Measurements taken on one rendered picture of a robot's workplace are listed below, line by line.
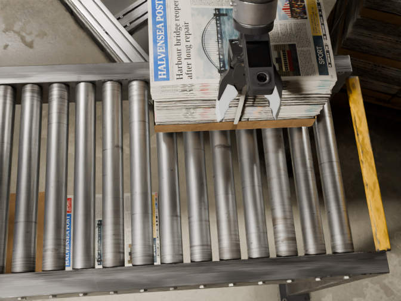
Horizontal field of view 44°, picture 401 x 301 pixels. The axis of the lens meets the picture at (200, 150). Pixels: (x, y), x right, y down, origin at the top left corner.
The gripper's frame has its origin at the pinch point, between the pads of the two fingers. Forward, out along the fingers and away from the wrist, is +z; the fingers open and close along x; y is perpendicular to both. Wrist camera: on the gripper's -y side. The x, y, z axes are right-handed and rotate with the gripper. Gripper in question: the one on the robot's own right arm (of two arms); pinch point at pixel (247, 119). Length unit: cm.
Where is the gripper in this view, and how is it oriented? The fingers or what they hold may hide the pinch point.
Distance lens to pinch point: 98.0
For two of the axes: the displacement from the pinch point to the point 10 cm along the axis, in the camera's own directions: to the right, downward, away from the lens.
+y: -0.8, -6.3, 7.7
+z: -0.1, 7.7, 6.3
